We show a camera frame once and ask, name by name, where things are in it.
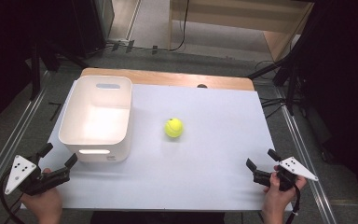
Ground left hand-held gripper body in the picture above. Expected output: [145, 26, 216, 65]
[4, 154, 73, 197]

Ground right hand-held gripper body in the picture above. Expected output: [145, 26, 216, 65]
[252, 156, 319, 192]

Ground person's left hand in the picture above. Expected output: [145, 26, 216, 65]
[21, 167, 64, 224]

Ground person's right hand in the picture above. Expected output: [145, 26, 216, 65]
[261, 165, 308, 224]

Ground white plastic storage bin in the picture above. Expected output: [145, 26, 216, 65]
[58, 75, 133, 163]

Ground white table mat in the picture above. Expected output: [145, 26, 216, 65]
[20, 81, 293, 213]

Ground black metal stand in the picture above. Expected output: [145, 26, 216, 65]
[27, 40, 91, 102]
[246, 31, 311, 117]

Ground yellow tennis ball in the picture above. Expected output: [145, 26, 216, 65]
[163, 117, 185, 139]

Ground light wooden furniture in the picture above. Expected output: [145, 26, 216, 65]
[167, 0, 315, 63]

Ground wooden table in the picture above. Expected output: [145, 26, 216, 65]
[79, 67, 255, 92]

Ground dark cabinet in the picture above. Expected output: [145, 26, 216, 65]
[71, 0, 116, 59]

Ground metal floor rail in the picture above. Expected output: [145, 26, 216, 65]
[0, 71, 51, 200]
[273, 87, 338, 224]

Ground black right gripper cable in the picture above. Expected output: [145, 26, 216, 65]
[287, 184, 302, 224]

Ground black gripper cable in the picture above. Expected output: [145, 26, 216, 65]
[287, 184, 302, 224]
[0, 169, 26, 224]

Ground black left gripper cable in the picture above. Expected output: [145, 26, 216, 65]
[0, 169, 26, 224]

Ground black floor cables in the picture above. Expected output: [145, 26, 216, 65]
[255, 60, 293, 119]

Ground black hanging cable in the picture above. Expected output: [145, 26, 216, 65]
[167, 0, 191, 52]

